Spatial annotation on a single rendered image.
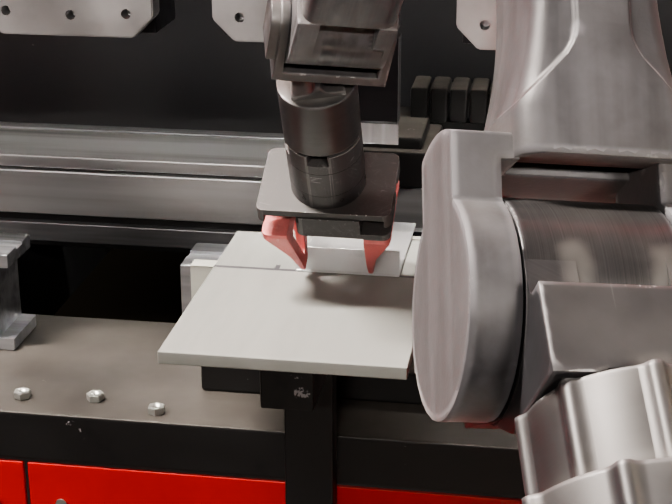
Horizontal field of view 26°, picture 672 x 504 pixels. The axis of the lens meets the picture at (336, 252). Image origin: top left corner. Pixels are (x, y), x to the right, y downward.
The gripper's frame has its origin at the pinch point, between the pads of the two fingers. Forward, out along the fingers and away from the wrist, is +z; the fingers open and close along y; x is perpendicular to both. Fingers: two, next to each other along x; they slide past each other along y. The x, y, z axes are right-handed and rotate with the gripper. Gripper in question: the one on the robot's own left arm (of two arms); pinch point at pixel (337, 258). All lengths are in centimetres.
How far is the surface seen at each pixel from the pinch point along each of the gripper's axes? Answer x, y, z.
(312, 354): 13.9, -0.6, -6.0
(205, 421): 9.2, 10.7, 11.2
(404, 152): -25.7, -2.0, 14.1
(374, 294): 3.4, -3.4, 0.0
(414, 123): -31.7, -2.3, 16.0
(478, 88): -44, -8, 22
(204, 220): -24.9, 19.7, 25.2
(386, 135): -13.7, -2.4, -0.4
